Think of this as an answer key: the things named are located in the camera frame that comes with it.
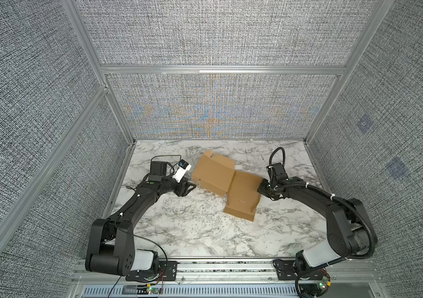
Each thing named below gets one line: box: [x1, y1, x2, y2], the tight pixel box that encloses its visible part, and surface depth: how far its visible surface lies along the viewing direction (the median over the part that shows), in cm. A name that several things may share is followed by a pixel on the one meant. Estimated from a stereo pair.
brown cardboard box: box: [191, 150, 263, 222], surface depth 96 cm
